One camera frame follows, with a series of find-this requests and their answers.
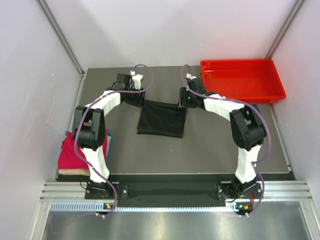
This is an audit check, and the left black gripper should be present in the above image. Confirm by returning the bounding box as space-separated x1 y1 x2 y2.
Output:
125 84 145 108

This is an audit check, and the black t shirt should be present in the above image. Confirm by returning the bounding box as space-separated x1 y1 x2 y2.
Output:
137 100 187 138

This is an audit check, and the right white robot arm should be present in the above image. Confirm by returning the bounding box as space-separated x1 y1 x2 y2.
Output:
178 73 267 199

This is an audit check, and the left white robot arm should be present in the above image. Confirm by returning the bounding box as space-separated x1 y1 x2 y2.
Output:
71 70 146 200

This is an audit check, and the red plastic bin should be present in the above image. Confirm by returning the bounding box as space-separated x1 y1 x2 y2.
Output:
200 59 286 104

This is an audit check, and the red folded t shirt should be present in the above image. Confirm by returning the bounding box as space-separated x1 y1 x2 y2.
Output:
58 129 112 170

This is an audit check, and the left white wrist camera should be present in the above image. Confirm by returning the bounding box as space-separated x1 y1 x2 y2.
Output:
130 70 144 91

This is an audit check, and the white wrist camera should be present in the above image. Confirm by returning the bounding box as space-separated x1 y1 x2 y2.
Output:
130 70 144 91
185 73 197 81

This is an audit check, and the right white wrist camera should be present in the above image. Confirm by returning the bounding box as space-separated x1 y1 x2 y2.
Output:
185 73 197 81

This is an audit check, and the left aluminium corner post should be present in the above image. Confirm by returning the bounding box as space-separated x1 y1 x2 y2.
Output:
36 0 85 76

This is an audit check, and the aluminium corner post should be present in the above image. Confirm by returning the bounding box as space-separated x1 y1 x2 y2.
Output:
36 0 85 76
265 0 306 59

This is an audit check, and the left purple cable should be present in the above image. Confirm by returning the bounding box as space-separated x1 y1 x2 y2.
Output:
73 64 154 216

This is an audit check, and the grey slotted cable duct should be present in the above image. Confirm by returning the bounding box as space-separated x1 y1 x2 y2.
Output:
50 201 249 213

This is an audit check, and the right aluminium corner post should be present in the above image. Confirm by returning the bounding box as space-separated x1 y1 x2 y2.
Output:
265 0 306 59

